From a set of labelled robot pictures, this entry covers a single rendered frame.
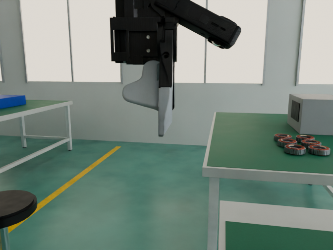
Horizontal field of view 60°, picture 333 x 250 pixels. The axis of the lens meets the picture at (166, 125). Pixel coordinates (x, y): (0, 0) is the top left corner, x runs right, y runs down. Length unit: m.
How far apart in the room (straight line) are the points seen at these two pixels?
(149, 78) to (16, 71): 5.43
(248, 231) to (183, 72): 3.78
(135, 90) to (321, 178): 1.27
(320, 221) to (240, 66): 3.63
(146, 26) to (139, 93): 0.08
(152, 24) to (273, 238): 0.73
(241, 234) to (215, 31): 0.68
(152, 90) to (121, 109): 4.52
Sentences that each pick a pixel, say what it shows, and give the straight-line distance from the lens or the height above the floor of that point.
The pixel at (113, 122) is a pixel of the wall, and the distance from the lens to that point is 4.95.
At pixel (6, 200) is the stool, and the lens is 1.74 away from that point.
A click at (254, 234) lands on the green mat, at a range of 0.94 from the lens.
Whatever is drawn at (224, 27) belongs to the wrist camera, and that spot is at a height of 1.28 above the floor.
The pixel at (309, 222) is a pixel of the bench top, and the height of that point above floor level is 0.75.
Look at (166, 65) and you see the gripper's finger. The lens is 0.33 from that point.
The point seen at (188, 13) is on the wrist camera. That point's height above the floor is 1.30.
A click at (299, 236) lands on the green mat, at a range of 0.98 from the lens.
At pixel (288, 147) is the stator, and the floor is 0.79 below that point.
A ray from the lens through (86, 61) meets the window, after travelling 5.03.
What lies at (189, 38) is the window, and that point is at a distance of 4.56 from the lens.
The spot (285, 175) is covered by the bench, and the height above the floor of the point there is 0.73.
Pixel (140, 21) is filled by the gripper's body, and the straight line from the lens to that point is 0.37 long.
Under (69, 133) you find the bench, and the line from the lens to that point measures 4.54.
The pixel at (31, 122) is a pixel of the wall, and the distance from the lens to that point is 5.71.
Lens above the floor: 1.23
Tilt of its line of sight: 11 degrees down
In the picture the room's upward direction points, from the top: straight up
